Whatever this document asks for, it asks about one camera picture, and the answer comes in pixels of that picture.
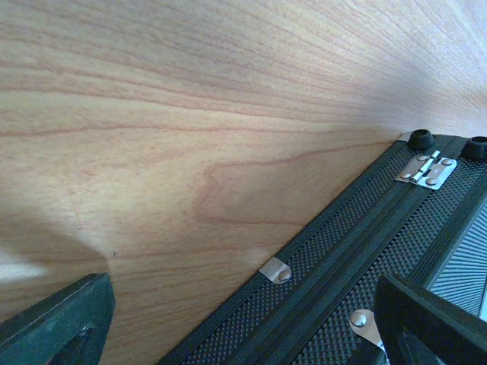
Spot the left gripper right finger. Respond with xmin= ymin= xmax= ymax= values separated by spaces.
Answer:
xmin=374 ymin=275 xmax=486 ymax=364

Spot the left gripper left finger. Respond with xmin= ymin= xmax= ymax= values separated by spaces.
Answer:
xmin=1 ymin=273 xmax=115 ymax=364

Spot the black poker set case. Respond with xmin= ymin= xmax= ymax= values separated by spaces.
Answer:
xmin=162 ymin=130 xmax=486 ymax=364

